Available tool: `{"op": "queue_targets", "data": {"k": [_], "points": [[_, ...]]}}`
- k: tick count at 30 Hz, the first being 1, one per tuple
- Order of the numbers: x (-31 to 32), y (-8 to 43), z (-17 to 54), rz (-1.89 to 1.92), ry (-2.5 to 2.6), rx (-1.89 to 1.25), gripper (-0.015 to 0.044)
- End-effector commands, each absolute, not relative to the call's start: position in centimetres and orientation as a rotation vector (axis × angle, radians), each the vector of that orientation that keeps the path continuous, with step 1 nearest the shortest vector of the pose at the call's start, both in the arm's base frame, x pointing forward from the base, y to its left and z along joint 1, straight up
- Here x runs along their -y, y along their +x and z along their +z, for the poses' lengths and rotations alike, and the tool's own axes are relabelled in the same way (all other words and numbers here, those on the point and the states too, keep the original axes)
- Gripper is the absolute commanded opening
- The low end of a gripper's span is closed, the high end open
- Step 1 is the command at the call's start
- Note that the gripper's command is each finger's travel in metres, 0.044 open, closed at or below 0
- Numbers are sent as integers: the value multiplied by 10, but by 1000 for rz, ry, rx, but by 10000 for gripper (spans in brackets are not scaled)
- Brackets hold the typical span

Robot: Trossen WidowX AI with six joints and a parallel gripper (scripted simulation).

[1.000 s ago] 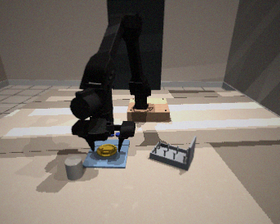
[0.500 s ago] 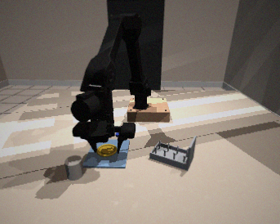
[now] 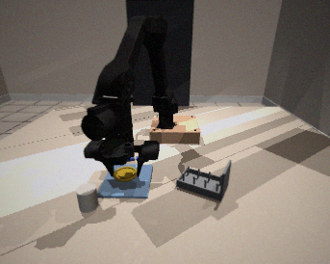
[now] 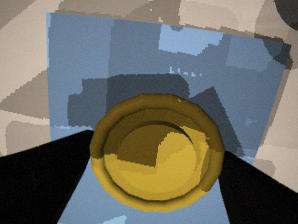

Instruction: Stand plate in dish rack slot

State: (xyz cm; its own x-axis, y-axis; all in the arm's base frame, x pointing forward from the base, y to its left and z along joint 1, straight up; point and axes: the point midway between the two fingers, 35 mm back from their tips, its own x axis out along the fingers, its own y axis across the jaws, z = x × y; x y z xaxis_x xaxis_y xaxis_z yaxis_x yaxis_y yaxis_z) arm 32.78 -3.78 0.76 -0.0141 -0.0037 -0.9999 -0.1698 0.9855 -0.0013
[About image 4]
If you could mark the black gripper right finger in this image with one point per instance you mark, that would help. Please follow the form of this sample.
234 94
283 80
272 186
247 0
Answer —
252 197

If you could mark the yellow round plate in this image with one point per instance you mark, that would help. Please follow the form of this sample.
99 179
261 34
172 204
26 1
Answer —
157 152

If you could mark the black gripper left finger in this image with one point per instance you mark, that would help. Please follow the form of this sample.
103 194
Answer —
36 184

